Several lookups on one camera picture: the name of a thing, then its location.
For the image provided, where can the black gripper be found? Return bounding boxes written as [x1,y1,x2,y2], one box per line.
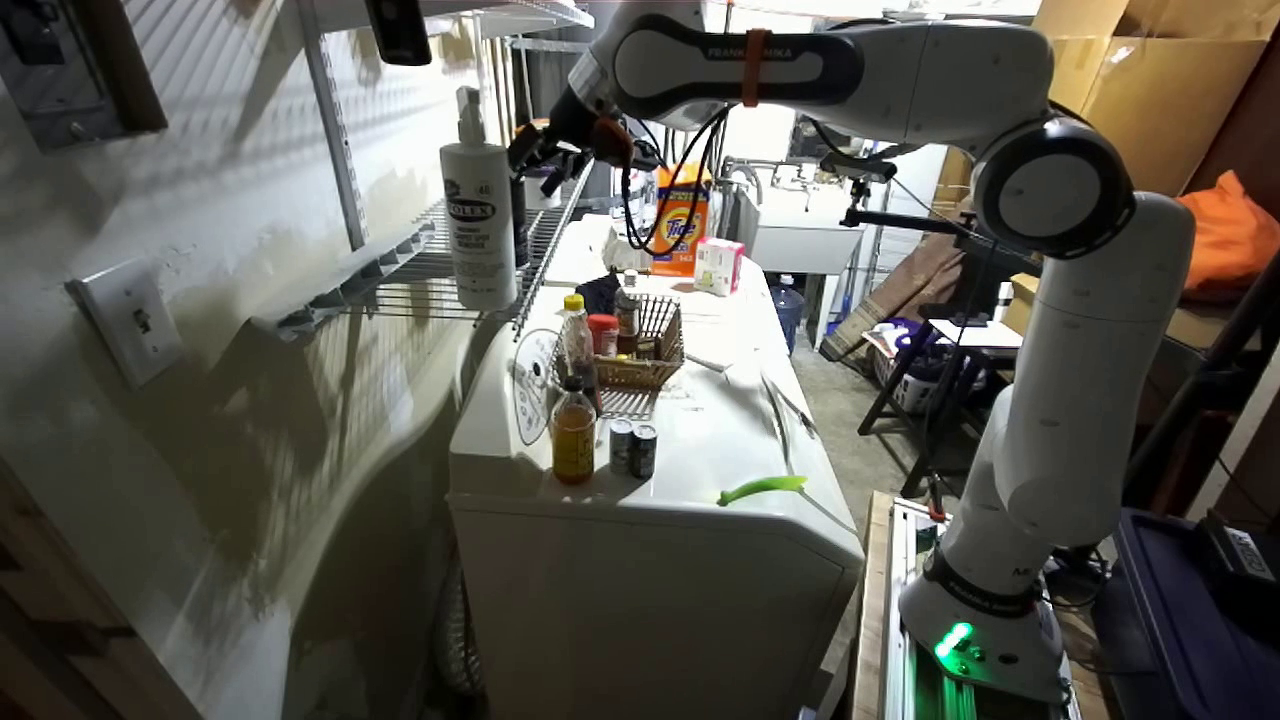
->
[509,95,626,192]

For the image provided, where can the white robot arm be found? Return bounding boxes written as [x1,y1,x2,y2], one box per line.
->
[509,0,1195,704]

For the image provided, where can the white spray bottle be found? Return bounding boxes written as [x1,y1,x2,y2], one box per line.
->
[440,88,517,316]

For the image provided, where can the yellow-capped white bottle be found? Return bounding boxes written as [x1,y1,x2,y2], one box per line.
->
[560,291,590,380]

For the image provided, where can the red-capped bottle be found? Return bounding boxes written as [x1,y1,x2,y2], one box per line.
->
[587,314,619,356]

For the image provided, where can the amber liquid bottle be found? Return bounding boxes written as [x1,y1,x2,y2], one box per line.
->
[552,375,596,484]

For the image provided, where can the orange detergent jug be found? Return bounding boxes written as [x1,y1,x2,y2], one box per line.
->
[648,170,710,278]

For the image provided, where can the small white box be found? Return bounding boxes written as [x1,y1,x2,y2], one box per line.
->
[696,240,743,298]

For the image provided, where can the wicker basket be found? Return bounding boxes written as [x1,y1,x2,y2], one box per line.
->
[587,298,683,394]

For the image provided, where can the small black can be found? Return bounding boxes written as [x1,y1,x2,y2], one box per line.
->
[626,425,654,479]

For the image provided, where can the white washing machine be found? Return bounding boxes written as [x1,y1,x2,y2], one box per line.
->
[447,216,865,720]

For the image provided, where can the green plastic strip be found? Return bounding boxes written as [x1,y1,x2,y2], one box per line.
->
[717,477,804,510]

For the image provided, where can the cardboard box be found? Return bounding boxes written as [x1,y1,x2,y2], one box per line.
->
[1033,0,1280,192]

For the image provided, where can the orange cloth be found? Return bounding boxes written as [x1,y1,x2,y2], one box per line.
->
[1180,171,1280,291]

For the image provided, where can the dark blue storage bin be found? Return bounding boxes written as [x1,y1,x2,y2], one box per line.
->
[1090,514,1280,720]

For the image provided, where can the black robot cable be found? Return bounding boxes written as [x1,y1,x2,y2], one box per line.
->
[614,103,735,266]

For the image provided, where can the white wire shelf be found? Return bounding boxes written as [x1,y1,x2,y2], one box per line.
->
[254,159,596,345]

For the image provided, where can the white light switch plate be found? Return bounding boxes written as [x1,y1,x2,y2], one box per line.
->
[68,260,185,388]

